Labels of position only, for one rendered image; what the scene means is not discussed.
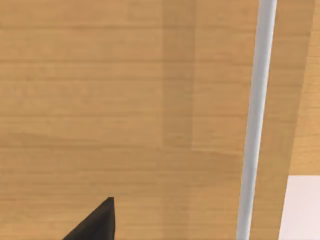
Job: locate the wooden door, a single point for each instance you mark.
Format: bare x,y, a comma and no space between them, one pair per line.
112,100

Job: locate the wooden cupboard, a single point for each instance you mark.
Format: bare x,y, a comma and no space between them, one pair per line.
311,100

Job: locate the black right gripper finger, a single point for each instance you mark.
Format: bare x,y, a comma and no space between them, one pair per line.
100,222

